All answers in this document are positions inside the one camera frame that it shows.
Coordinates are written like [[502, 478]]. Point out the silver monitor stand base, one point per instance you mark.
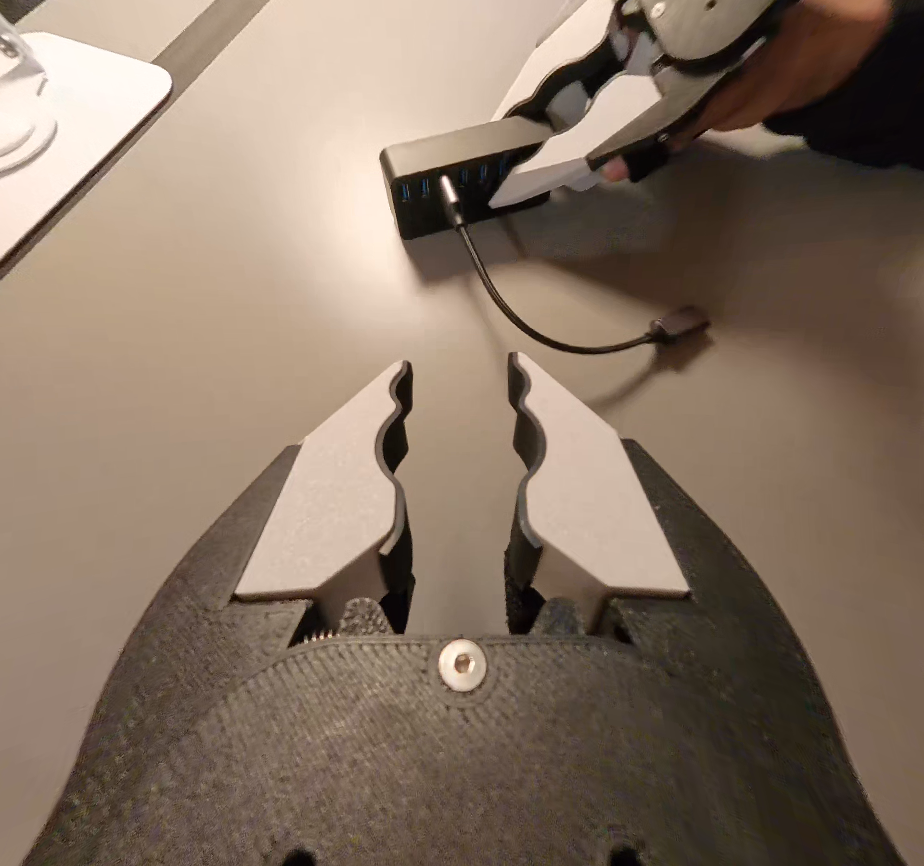
[[86, 122]]

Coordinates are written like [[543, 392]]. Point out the person's right forearm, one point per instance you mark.
[[891, 108]]

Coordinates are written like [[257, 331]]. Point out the clear glass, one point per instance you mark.
[[18, 100]]

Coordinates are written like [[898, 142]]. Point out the person's right hand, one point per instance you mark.
[[816, 50]]

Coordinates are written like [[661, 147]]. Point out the grey tape strip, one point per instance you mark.
[[231, 10]]

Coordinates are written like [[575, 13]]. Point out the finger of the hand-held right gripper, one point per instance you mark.
[[570, 50], [650, 115]]

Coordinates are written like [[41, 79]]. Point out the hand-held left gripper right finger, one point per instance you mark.
[[592, 512]]

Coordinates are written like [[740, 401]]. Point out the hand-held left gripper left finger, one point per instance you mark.
[[325, 505]]

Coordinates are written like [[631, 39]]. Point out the black usb hub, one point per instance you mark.
[[433, 151]]

